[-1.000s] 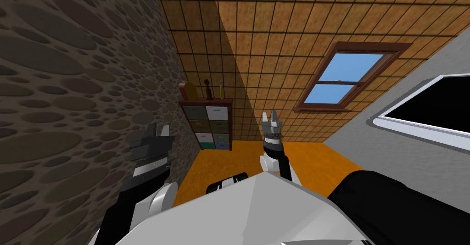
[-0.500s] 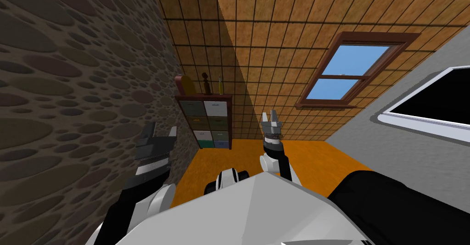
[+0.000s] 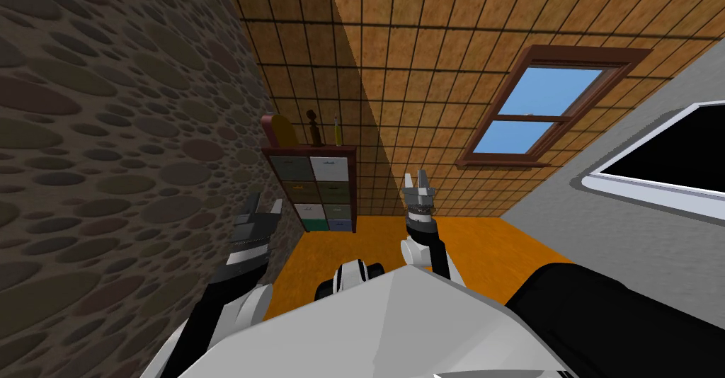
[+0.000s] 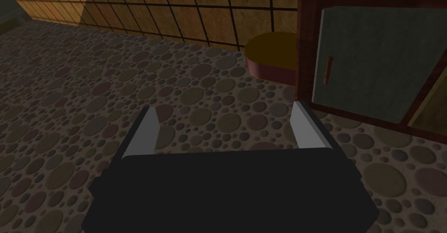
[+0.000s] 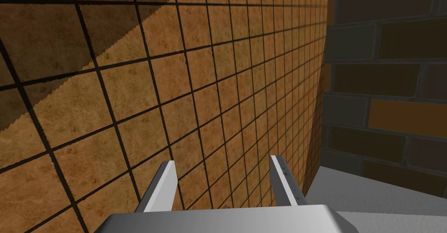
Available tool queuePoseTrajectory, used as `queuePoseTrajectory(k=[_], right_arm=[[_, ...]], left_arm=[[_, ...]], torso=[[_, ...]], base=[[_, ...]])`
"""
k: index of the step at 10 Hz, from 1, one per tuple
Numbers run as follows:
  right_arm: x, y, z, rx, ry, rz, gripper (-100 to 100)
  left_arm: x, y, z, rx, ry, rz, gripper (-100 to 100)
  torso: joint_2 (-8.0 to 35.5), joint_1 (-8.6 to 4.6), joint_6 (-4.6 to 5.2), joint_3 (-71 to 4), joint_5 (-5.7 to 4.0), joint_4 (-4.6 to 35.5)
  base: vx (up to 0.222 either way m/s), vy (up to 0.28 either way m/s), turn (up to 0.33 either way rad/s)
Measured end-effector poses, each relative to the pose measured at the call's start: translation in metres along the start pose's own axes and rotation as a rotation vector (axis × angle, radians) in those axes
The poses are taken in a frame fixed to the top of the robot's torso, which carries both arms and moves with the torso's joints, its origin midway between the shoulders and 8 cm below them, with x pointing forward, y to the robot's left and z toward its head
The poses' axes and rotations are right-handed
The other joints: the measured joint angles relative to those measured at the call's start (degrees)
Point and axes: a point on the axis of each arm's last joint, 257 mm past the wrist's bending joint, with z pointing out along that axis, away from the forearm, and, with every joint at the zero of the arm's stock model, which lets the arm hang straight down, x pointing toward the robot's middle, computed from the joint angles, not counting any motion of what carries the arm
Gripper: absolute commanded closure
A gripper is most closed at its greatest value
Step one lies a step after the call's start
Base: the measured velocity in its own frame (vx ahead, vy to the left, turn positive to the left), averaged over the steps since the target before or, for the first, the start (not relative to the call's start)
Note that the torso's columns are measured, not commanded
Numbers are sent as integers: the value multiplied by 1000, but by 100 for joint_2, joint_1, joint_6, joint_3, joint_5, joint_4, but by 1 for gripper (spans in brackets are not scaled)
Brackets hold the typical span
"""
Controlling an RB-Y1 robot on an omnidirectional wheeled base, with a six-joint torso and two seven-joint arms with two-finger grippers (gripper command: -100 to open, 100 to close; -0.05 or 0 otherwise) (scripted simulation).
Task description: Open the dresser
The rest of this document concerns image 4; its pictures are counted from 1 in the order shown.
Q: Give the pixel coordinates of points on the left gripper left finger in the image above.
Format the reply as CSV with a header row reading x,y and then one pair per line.
x,y
145,135

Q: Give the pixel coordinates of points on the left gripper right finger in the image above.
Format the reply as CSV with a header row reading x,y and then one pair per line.
x,y
307,128

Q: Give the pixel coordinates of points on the dark red wooden cupboard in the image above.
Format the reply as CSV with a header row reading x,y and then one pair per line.
x,y
307,44

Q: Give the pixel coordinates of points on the grey cupboard door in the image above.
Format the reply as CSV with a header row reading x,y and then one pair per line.
x,y
377,58

